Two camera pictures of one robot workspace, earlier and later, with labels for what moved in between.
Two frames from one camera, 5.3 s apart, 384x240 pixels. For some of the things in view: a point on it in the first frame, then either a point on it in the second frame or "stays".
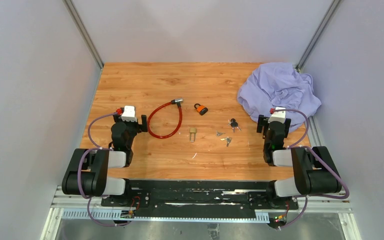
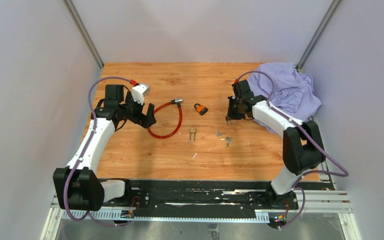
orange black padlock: (201, 109) stays
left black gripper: (140, 128) to (150, 119)
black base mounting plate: (198, 199) stays
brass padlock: (192, 130) stays
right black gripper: (260, 124) to (230, 115)
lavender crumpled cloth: (279, 84) stays
